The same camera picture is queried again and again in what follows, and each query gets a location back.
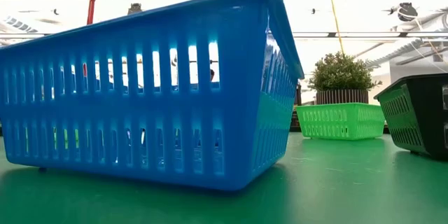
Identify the green plastic slotted basket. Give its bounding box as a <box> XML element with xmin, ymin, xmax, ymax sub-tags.
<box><xmin>295</xmin><ymin>102</ymin><xmax>386</xmax><ymax>141</ymax></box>

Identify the black plastic slotted basket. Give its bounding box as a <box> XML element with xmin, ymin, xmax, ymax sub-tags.
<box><xmin>373</xmin><ymin>73</ymin><xmax>448</xmax><ymax>161</ymax></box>

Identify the black ceiling dome fixture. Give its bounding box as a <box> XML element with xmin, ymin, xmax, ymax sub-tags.
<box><xmin>397</xmin><ymin>2</ymin><xmax>419</xmax><ymax>22</ymax></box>

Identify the green artificial bush plant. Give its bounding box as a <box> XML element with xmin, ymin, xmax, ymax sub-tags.
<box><xmin>307</xmin><ymin>51</ymin><xmax>383</xmax><ymax>92</ymax></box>

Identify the striped ribbed plant pot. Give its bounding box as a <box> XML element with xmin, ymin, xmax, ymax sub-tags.
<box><xmin>316</xmin><ymin>89</ymin><xmax>370</xmax><ymax>105</ymax></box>

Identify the blue plastic slotted basket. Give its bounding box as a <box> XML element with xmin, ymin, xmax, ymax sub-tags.
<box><xmin>0</xmin><ymin>0</ymin><xmax>305</xmax><ymax>192</ymax></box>

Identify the yellow hanging cable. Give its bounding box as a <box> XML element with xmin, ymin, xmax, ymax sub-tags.
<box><xmin>327</xmin><ymin>0</ymin><xmax>346</xmax><ymax>56</ymax></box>

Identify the horizontal metal frame bar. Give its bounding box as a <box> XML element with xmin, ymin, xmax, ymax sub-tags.
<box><xmin>0</xmin><ymin>31</ymin><xmax>448</xmax><ymax>39</ymax></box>

